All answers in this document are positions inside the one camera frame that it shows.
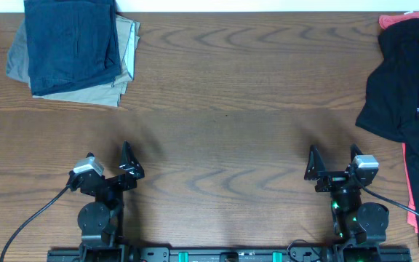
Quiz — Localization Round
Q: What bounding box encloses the coral red t-shirt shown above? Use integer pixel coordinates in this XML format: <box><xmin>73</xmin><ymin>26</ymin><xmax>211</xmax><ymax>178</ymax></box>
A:
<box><xmin>378</xmin><ymin>12</ymin><xmax>419</xmax><ymax>233</ymax></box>

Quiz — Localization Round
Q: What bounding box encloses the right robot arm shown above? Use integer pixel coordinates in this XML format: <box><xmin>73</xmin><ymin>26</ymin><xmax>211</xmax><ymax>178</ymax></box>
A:
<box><xmin>304</xmin><ymin>145</ymin><xmax>389</xmax><ymax>262</ymax></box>

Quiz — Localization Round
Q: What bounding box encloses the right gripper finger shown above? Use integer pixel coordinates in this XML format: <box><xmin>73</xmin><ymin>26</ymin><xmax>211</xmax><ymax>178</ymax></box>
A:
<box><xmin>304</xmin><ymin>145</ymin><xmax>327</xmax><ymax>180</ymax></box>
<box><xmin>350</xmin><ymin>143</ymin><xmax>363</xmax><ymax>162</ymax></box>

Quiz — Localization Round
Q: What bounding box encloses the black t-shirt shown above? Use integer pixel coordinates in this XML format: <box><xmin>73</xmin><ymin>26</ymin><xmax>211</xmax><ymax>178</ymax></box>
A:
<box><xmin>356</xmin><ymin>18</ymin><xmax>419</xmax><ymax>244</ymax></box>

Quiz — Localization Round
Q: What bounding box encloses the folded khaki garment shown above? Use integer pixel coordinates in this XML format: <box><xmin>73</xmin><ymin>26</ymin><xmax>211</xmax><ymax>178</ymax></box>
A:
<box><xmin>6</xmin><ymin>15</ymin><xmax>140</xmax><ymax>107</ymax></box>

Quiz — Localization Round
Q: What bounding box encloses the folded navy blue garment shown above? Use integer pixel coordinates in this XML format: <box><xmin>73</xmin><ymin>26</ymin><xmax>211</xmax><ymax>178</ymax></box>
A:
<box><xmin>24</xmin><ymin>0</ymin><xmax>121</xmax><ymax>96</ymax></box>

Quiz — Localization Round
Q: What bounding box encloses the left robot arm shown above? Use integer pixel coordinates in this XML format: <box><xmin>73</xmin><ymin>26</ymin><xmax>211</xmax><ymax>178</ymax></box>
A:
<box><xmin>67</xmin><ymin>141</ymin><xmax>145</xmax><ymax>261</ymax></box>

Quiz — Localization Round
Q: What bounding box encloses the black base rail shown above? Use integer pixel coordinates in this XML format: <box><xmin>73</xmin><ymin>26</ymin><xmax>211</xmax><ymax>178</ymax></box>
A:
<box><xmin>47</xmin><ymin>246</ymin><xmax>412</xmax><ymax>262</ymax></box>

